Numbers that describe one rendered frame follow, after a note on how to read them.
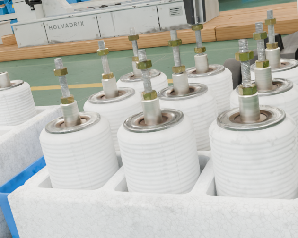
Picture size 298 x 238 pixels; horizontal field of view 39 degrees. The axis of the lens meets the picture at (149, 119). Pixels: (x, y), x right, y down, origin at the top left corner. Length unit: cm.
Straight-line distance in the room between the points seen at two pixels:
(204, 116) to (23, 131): 41
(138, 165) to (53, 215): 13
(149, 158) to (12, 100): 48
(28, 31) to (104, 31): 65
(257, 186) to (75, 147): 22
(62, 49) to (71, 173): 253
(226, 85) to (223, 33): 184
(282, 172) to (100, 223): 22
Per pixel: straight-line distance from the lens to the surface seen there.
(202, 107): 59
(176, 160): 49
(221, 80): 70
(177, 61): 61
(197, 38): 72
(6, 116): 92
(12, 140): 84
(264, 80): 58
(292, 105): 57
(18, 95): 91
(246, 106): 47
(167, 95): 61
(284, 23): 246
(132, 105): 64
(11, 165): 84
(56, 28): 314
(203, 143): 60
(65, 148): 54
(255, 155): 45
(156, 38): 268
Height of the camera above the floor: 42
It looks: 18 degrees down
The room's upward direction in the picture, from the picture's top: 10 degrees counter-clockwise
